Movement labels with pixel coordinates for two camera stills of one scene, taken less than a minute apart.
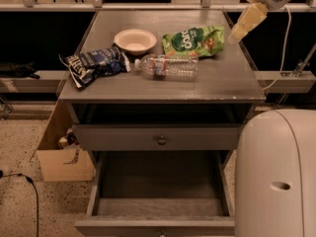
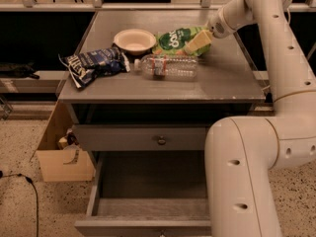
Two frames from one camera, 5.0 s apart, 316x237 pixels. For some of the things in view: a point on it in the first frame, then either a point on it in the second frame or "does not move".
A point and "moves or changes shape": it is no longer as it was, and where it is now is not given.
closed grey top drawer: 154,137 does not move
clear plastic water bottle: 166,67 does not move
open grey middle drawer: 159,194 does not move
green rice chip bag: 195,41 moves or changes shape
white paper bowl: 134,40 does not move
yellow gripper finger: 250,17 -> 202,39
